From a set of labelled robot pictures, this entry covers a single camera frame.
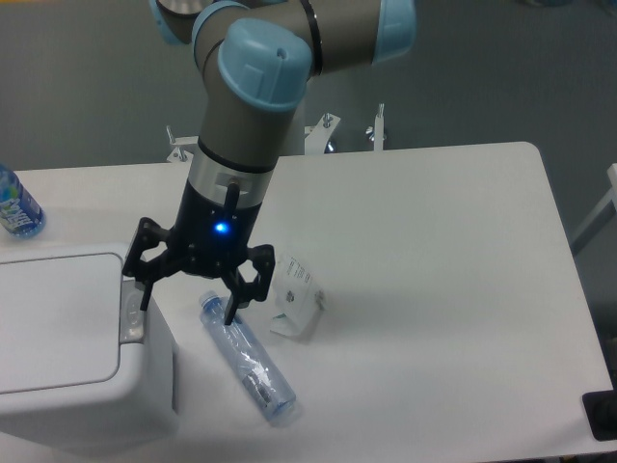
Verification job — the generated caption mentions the clear empty plastic bottle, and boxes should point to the clear empty plastic bottle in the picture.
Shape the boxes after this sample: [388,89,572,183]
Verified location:
[200,290,296,422]

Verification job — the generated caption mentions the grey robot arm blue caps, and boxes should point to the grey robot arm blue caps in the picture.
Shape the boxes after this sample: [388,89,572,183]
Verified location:
[122,1,417,321]

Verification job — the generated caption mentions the white frame at right edge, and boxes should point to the white frame at right edge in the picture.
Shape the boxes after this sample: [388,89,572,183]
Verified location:
[570,163,616,256]

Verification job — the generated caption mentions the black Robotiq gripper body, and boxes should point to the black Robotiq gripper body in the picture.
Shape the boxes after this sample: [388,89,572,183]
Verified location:
[168,150,274,279]

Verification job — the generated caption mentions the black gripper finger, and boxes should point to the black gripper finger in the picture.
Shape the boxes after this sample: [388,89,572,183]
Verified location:
[222,244,276,325]
[121,216,192,312]

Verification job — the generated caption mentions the white clamp bracket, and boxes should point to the white clamp bracket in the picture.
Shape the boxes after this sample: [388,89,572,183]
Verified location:
[364,102,387,151]

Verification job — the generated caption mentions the crumpled white carton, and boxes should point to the crumpled white carton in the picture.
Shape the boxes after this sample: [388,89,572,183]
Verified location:
[269,252,328,342]

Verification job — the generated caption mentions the blue labelled water bottle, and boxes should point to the blue labelled water bottle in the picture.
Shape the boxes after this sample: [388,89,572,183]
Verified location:
[1,165,46,239]

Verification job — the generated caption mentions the black clamp at table edge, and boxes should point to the black clamp at table edge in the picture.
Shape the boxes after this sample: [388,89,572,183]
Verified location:
[582,390,616,442]

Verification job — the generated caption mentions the white push-button trash can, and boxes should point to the white push-button trash can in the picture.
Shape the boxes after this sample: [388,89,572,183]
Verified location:
[1,243,179,453]

